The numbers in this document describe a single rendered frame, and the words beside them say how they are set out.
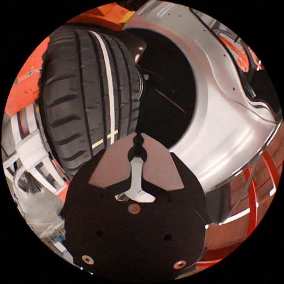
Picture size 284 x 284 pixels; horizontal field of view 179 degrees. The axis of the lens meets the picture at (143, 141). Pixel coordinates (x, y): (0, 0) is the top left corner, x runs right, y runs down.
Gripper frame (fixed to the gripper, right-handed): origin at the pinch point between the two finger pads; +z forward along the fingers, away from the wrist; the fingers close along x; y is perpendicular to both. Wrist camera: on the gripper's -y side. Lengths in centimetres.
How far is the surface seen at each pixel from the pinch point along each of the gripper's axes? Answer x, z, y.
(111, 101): -5.3, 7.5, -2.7
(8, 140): -43.4, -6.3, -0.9
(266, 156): 168, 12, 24
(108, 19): -21, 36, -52
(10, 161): -34.0, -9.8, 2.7
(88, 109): -7.9, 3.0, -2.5
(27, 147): -17.4, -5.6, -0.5
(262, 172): 725, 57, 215
